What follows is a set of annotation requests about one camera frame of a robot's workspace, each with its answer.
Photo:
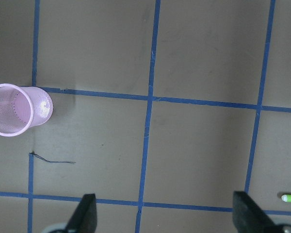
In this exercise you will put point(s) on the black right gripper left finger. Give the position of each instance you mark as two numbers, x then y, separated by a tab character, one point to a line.
84	218

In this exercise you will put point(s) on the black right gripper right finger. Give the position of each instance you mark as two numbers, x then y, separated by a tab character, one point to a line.
248	217

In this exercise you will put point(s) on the pink mesh cup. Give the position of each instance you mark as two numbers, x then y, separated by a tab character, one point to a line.
22	108

